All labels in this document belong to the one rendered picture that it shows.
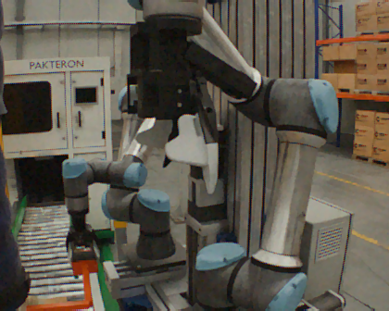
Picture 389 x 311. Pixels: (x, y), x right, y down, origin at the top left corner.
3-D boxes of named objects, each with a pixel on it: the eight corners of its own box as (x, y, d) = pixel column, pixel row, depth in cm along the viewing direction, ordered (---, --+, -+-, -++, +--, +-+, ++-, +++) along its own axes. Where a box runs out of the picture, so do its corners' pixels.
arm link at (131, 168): (190, 102, 140) (144, 197, 108) (165, 102, 143) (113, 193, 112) (183, 78, 132) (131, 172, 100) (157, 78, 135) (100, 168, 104)
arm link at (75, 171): (93, 157, 105) (75, 163, 98) (95, 192, 108) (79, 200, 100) (73, 156, 108) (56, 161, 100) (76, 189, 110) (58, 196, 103)
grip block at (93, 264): (72, 263, 115) (70, 251, 114) (96, 261, 118) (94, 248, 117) (73, 275, 108) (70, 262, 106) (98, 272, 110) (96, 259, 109)
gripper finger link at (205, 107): (194, 156, 41) (177, 95, 44) (207, 155, 42) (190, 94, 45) (209, 137, 37) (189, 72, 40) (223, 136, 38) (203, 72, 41)
